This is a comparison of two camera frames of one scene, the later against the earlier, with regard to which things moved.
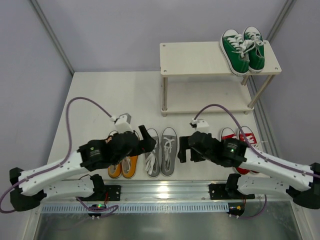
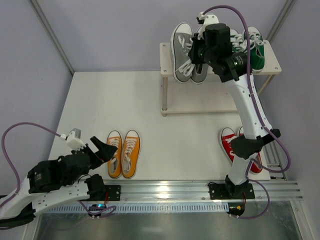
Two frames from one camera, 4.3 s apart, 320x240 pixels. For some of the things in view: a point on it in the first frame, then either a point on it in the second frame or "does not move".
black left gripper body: x=141 y=144 → x=93 y=155
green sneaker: x=257 y=55 does not move
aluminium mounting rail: x=166 y=192 does not move
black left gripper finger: x=149 y=143 → x=106 y=151
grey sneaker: x=152 y=159 → x=183 y=67
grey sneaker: x=169 y=151 → x=199 y=78
